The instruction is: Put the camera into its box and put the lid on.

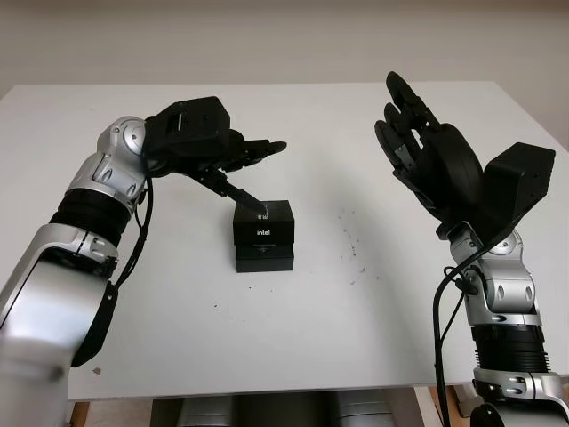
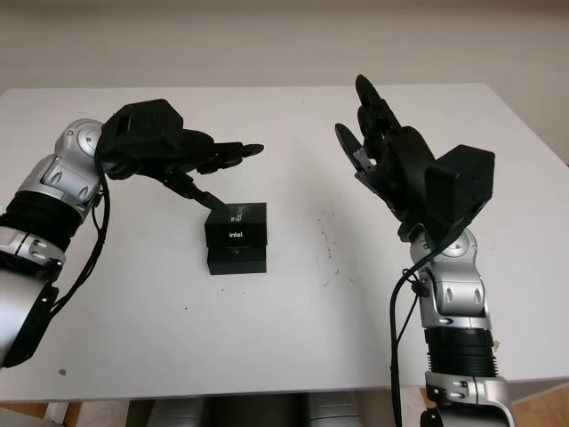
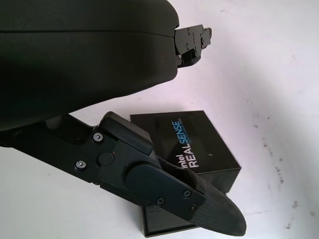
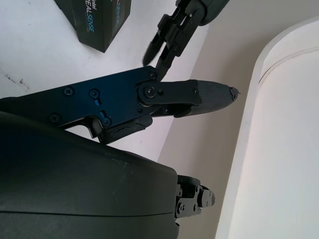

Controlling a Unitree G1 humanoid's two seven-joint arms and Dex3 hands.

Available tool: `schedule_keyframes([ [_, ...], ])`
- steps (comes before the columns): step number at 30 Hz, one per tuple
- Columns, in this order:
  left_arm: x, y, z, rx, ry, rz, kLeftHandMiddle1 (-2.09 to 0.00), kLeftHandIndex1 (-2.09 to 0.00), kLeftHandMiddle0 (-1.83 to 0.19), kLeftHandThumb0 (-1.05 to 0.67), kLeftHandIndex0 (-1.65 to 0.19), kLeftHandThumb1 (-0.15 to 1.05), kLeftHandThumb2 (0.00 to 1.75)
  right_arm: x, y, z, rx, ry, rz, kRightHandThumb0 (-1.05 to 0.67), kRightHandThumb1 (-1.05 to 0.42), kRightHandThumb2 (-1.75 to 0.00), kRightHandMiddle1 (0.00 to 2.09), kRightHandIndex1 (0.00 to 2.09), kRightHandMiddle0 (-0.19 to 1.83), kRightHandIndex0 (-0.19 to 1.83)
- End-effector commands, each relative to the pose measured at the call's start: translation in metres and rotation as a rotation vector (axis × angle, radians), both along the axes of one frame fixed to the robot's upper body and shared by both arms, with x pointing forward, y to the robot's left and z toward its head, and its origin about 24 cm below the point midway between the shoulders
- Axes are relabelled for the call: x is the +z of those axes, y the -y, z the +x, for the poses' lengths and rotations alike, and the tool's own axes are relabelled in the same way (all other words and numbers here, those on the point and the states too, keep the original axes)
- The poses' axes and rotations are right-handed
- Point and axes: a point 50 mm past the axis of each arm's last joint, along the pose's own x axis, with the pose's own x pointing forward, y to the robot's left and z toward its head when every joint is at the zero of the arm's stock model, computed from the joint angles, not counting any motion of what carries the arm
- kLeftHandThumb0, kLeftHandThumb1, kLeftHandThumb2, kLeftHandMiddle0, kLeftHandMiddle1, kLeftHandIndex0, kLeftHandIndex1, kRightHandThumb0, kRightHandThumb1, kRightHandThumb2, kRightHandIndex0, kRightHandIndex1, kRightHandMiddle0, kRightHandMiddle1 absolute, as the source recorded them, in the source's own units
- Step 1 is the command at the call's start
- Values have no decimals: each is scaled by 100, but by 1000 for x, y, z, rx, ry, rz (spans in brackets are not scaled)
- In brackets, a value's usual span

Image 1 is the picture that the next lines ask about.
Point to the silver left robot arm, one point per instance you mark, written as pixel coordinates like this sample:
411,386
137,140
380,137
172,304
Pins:
58,276

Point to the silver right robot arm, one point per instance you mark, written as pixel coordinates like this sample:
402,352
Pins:
511,311

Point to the white table leg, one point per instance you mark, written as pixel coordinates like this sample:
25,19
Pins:
429,409

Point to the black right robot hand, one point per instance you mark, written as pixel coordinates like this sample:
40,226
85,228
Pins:
449,164

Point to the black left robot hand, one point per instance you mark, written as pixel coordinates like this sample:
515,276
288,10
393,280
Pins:
249,149

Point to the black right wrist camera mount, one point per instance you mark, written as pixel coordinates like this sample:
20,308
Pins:
520,187

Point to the black intel box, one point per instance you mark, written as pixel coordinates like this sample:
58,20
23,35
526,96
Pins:
266,229

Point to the black camera box base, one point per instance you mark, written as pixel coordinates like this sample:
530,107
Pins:
264,260

